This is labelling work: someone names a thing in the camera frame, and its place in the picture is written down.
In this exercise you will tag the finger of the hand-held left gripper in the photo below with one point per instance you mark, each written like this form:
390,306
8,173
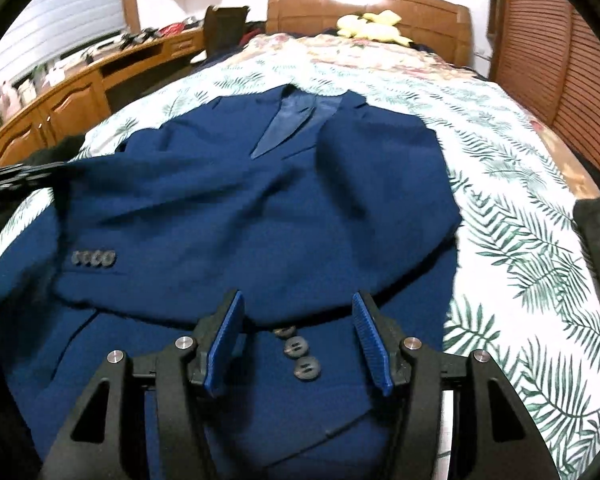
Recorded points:
25,172
5,197

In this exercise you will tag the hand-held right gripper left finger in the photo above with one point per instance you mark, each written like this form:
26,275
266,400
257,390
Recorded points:
225,345

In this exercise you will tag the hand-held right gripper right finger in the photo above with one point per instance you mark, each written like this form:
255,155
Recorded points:
372,345

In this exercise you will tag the navy blue suit jacket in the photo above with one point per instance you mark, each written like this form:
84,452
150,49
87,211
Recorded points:
230,210

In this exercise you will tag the black folded clothes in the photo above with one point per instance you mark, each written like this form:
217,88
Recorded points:
65,150

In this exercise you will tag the row of toiletry bottles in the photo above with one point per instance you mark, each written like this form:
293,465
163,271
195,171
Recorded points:
15,95

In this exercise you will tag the wooden desk cabinet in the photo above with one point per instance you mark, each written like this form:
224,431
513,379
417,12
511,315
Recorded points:
70,105

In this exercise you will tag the grey window blind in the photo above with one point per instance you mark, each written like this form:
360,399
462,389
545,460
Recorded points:
70,10

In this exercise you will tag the leaf print bed sheet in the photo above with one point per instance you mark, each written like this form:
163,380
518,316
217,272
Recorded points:
520,260

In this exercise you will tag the red basket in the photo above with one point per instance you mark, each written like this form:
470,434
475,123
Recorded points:
172,28

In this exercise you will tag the dark wooden chair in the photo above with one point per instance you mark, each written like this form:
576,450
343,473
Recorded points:
225,30

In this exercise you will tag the floral blanket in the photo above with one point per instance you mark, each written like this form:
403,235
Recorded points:
355,57

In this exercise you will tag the yellow plush toy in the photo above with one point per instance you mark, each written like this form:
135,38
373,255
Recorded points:
375,30

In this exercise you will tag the wooden bed headboard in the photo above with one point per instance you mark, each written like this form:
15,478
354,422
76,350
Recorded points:
305,10

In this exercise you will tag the wooden louvered wardrobe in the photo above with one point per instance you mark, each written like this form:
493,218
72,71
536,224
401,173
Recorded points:
555,60

